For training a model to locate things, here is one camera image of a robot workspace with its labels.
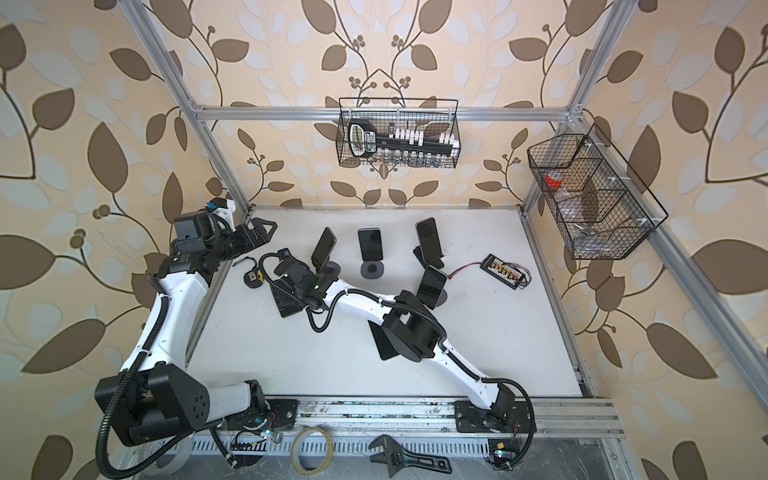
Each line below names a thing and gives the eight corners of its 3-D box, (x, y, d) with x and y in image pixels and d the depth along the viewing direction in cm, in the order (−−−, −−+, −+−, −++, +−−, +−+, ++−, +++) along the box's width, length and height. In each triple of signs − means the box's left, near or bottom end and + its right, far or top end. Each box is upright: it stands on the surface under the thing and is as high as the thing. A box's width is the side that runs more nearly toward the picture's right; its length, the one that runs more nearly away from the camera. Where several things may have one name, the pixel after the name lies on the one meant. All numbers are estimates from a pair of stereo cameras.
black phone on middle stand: (363, 271, 105) (357, 236, 90) (363, 262, 107) (358, 227, 92) (382, 271, 105) (380, 236, 90) (382, 262, 107) (380, 227, 92)
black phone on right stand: (424, 269, 104) (428, 242, 92) (412, 252, 109) (414, 223, 97) (440, 262, 106) (446, 234, 94) (428, 245, 111) (432, 216, 99)
